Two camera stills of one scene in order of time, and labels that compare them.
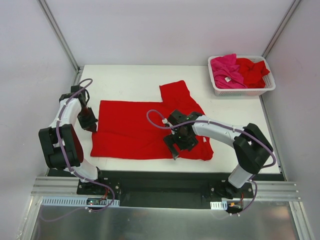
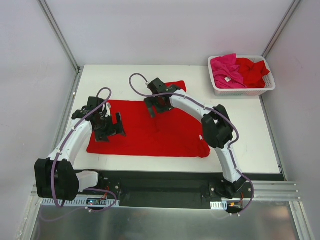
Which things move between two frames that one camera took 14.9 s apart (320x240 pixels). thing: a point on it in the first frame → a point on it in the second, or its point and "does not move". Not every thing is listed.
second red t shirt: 252,73 does not move
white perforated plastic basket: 268,79 does not move
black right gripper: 180,143 → 158,104
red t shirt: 137,129 does not move
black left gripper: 88,120 → 110,130
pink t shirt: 226,72 does not move
